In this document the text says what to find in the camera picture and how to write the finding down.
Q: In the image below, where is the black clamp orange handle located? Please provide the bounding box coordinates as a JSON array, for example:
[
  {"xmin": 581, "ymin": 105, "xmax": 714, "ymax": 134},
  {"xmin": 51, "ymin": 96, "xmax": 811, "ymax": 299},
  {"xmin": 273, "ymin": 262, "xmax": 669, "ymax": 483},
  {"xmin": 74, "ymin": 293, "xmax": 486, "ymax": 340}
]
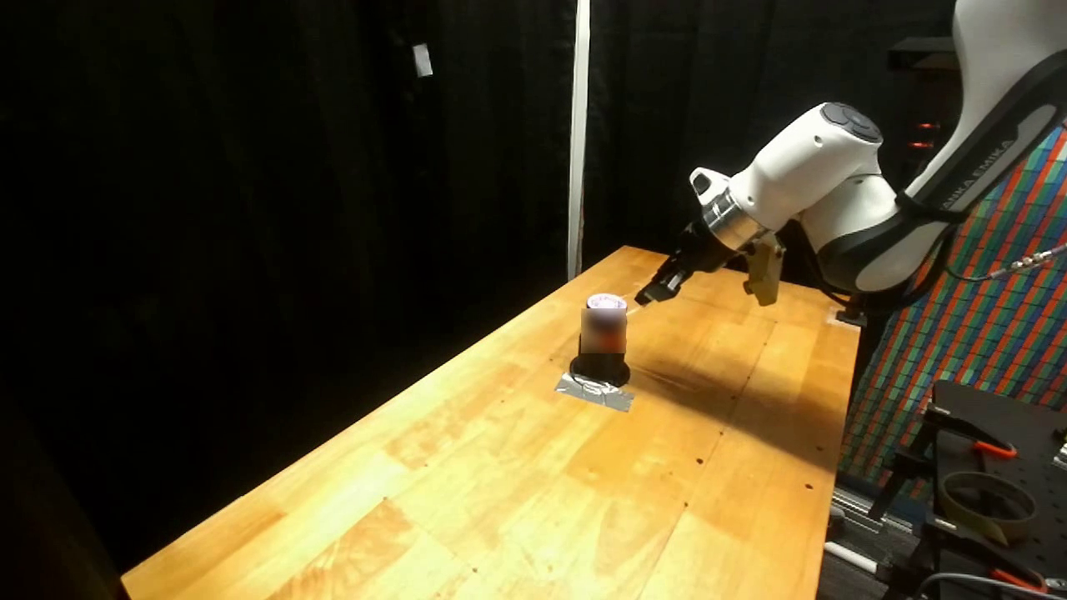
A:
[
  {"xmin": 923, "ymin": 401, "xmax": 1021, "ymax": 467},
  {"xmin": 955, "ymin": 561, "xmax": 1053, "ymax": 595}
]

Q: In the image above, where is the small dark red cup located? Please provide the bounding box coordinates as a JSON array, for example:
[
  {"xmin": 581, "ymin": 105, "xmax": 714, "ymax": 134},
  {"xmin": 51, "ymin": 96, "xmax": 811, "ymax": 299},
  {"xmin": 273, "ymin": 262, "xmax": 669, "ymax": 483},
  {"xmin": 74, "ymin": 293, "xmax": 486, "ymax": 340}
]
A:
[{"xmin": 571, "ymin": 290, "xmax": 633, "ymax": 391}]

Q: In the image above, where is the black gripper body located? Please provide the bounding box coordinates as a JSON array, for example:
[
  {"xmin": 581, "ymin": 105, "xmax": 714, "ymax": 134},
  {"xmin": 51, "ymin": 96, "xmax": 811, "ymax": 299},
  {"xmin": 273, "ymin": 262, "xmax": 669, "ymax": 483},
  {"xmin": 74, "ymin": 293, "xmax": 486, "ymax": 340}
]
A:
[{"xmin": 669, "ymin": 217, "xmax": 740, "ymax": 275}]

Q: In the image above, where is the aluminium frame rail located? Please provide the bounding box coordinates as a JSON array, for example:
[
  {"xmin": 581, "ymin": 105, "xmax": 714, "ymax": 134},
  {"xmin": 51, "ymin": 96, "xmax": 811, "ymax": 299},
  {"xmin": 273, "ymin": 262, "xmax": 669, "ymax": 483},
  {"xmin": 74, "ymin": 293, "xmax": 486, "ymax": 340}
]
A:
[{"xmin": 822, "ymin": 483, "xmax": 931, "ymax": 579}]

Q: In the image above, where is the beige wrist camera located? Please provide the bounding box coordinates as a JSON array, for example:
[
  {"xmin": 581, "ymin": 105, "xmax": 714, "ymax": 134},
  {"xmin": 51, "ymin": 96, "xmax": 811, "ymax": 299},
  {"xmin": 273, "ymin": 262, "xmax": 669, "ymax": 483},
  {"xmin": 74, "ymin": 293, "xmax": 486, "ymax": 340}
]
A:
[{"xmin": 740, "ymin": 233, "xmax": 785, "ymax": 307}]

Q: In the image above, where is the silver tape patch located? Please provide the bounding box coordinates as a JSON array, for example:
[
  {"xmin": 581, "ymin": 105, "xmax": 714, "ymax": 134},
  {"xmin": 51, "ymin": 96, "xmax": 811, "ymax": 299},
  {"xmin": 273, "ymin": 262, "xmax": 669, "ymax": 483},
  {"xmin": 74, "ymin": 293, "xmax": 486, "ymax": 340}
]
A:
[{"xmin": 550, "ymin": 369, "xmax": 639, "ymax": 417}]

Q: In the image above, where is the black curtain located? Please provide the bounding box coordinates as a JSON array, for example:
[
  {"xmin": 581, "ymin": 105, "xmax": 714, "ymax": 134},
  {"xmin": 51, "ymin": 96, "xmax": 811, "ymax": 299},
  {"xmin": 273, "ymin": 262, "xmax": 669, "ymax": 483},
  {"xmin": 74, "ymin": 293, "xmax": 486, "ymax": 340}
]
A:
[{"xmin": 0, "ymin": 0, "xmax": 961, "ymax": 600}]

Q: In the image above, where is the black perforated cart plate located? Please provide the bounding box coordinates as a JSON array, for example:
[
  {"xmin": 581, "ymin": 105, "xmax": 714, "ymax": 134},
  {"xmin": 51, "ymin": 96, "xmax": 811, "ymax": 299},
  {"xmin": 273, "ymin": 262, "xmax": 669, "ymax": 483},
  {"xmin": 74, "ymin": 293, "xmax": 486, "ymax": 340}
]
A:
[{"xmin": 885, "ymin": 381, "xmax": 1067, "ymax": 600}]

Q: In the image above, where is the colourful striped cloth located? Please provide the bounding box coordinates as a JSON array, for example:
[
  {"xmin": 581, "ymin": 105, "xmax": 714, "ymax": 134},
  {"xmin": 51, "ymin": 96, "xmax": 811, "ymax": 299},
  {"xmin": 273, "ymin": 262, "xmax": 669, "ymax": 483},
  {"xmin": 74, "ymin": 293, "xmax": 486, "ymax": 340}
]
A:
[{"xmin": 836, "ymin": 112, "xmax": 1067, "ymax": 494}]

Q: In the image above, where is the white vertical pole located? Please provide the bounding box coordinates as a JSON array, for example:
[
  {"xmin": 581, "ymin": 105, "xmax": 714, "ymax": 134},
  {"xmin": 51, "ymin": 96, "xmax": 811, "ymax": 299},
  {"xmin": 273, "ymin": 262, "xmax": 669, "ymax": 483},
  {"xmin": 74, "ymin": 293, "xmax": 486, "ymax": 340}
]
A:
[{"xmin": 562, "ymin": 0, "xmax": 594, "ymax": 283}]

